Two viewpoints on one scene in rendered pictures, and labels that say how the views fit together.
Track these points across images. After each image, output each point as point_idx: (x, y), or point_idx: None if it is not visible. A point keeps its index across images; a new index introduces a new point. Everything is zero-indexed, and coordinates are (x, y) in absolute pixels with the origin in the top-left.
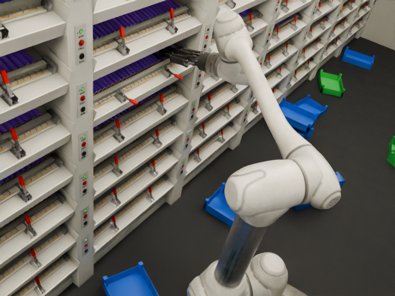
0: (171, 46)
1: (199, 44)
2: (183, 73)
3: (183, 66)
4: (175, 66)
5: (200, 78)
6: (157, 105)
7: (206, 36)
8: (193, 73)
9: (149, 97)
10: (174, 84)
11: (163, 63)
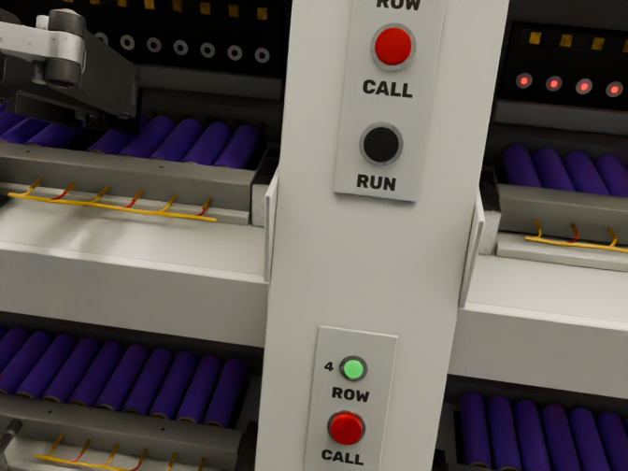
0: (242, 139)
1: (291, 85)
2: (118, 290)
3: (152, 244)
4: (111, 219)
5: (363, 468)
6: (28, 458)
7: (378, 29)
8: (264, 361)
9: (28, 388)
10: (249, 423)
11: (9, 150)
